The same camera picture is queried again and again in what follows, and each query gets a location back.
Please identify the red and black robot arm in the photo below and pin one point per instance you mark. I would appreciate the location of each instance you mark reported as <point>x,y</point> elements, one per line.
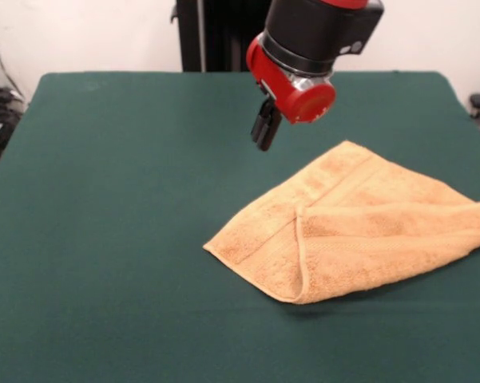
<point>319,28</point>

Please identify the dark green tablecloth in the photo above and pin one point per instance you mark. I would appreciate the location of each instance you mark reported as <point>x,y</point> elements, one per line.
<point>104,239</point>

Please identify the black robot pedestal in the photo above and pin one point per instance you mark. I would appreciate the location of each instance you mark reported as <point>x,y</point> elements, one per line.
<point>223,40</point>

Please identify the orange terry towel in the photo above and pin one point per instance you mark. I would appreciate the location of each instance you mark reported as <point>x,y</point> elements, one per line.
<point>363,247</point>

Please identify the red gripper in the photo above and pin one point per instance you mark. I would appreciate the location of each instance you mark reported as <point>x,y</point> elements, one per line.
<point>287,95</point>

